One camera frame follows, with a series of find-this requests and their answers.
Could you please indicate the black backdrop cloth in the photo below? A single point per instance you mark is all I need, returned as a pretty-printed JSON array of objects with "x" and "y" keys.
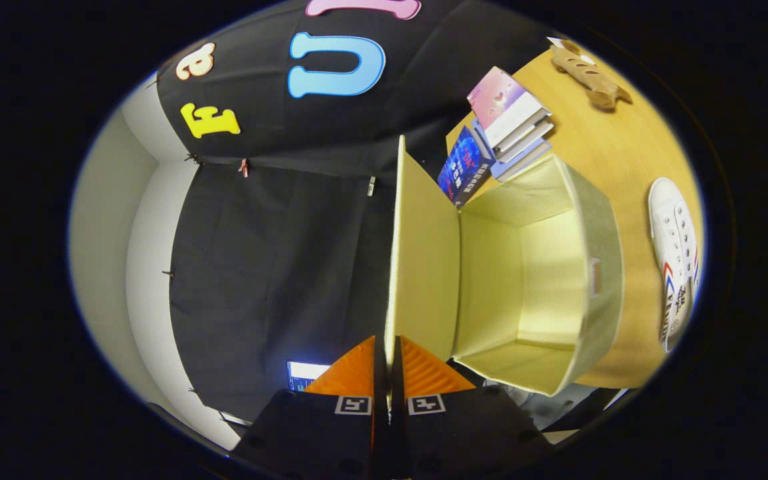
[{"x": 277, "y": 253}]

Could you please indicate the dark blue book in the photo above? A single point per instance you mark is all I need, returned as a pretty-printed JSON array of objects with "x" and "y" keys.
[{"x": 464, "y": 166}]

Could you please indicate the pale blue paperback book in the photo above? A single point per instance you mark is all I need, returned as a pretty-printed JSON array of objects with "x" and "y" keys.
[{"x": 522, "y": 161}]

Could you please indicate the pink cover book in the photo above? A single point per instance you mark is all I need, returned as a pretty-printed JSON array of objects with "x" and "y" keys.
[{"x": 500, "y": 100}]

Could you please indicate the white striped canvas shoe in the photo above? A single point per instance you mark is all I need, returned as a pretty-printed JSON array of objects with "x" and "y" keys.
[{"x": 674, "y": 253}]

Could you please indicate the brown plush toy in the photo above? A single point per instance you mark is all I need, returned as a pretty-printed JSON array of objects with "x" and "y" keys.
[{"x": 587, "y": 73}]

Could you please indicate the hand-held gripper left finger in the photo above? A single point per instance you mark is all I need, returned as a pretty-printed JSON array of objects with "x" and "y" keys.
[{"x": 330, "y": 433}]

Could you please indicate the beige fabric storage box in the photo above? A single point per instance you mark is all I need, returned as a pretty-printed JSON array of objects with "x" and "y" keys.
[{"x": 544, "y": 280}]

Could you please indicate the computer screen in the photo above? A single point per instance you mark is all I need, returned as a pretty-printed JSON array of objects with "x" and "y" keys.
[{"x": 305, "y": 374}]

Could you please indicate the grey paperback book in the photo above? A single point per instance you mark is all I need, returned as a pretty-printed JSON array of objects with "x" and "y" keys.
[{"x": 527, "y": 138}]

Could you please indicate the silver clip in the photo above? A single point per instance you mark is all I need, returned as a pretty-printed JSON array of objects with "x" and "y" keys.
[{"x": 371, "y": 186}]

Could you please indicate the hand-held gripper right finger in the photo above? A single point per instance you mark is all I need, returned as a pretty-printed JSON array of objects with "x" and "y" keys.
[{"x": 464, "y": 433}]

